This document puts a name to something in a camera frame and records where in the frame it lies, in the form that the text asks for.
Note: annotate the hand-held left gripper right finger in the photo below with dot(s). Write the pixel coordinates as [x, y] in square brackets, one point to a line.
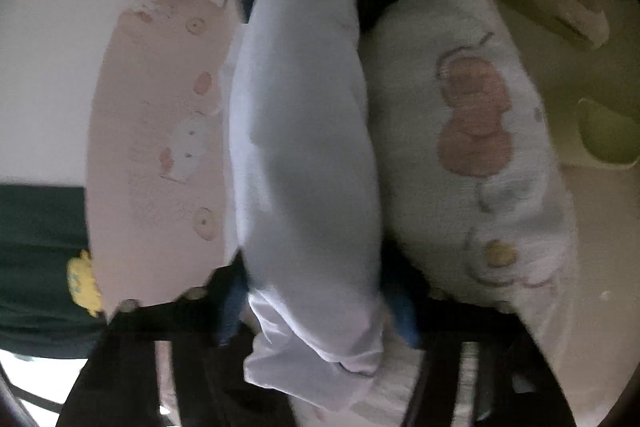
[405, 322]

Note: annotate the white garment with black trim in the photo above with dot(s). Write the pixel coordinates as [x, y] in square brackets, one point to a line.
[305, 132]

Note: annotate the pale green patterned mat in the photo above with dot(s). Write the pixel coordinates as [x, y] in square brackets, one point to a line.
[590, 77]

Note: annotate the cartoon cat printed bed sheet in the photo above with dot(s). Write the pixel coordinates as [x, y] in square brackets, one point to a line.
[450, 157]

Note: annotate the window with dark bars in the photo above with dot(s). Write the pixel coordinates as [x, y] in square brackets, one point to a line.
[30, 379]

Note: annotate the dark green cloth yellow figure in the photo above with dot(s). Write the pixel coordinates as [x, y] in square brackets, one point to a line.
[35, 247]

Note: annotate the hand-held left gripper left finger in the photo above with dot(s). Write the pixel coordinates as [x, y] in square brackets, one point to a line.
[232, 307]

